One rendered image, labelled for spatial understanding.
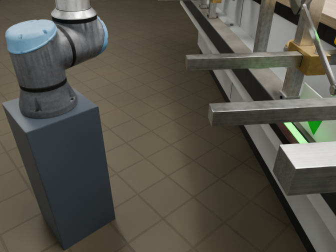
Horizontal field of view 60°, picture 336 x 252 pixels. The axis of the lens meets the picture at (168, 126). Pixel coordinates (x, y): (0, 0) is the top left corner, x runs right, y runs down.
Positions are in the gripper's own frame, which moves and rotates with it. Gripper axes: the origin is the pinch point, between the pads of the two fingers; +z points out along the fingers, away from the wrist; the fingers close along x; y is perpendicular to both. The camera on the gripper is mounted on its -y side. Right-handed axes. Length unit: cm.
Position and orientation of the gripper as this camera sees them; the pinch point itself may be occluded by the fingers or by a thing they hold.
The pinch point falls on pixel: (299, 8)
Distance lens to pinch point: 72.0
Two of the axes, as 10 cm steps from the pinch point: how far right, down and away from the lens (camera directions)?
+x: -10.0, 0.5, -0.8
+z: 0.0, 8.3, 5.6
